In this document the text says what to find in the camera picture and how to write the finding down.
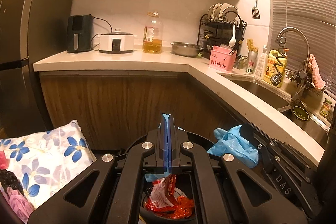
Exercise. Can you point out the black air fryer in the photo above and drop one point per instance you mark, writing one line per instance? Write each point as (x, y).
(78, 32)

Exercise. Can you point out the hanging metal spatula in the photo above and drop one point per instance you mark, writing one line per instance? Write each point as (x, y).
(256, 12)

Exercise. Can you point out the pink dish cloth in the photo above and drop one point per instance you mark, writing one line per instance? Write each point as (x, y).
(316, 74)

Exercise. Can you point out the red plastic bag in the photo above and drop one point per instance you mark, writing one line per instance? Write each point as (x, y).
(183, 207)

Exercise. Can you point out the stack of white plates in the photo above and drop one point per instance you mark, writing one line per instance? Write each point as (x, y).
(223, 10)

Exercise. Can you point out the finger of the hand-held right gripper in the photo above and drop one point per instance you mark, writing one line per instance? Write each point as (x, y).
(258, 138)

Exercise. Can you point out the beer can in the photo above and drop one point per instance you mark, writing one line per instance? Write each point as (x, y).
(251, 64)

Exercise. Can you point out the white plastic bottle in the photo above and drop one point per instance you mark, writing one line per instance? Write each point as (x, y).
(260, 66)

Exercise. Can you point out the glass jar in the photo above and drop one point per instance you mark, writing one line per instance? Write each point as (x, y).
(325, 108)

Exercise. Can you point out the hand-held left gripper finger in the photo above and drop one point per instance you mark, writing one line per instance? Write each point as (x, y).
(170, 150)
(164, 150)

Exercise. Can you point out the black dish rack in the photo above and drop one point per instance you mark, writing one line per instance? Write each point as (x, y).
(204, 29)

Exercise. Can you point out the steel faucet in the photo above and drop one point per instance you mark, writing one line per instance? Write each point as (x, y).
(302, 32)

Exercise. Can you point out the blue disposable glove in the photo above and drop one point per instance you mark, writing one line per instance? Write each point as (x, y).
(231, 145)

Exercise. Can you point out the yellow detergent bottle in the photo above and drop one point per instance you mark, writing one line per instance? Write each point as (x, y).
(270, 69)

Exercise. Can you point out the wooden base cabinet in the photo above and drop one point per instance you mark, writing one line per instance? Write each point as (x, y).
(118, 103)

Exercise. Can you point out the black plastic bag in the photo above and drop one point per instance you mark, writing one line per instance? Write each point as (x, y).
(10, 182)

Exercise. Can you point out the steel sink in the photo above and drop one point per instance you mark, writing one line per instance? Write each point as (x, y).
(257, 90)

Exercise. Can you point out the blue floral blanket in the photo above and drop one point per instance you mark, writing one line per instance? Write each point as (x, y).
(52, 155)

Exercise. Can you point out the cooking oil bottle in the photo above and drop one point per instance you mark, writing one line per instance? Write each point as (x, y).
(152, 40)

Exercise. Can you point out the white electric cooker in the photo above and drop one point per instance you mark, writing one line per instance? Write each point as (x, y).
(116, 43)

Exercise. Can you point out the black trash bin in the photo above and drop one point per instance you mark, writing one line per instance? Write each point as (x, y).
(204, 145)

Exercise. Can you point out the grey refrigerator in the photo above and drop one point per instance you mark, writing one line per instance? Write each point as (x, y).
(26, 29)

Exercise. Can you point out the steel bowl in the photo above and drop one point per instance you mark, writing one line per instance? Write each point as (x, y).
(186, 49)

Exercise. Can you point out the white ladle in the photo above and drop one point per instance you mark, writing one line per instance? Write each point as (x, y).
(232, 40)

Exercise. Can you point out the red white snack wrapper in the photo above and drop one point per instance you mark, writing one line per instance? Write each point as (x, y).
(162, 190)

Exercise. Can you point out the pink plastic bag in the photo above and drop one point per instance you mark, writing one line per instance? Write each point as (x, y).
(21, 201)

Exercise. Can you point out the pink utensil holder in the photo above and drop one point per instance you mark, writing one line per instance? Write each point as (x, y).
(220, 60)

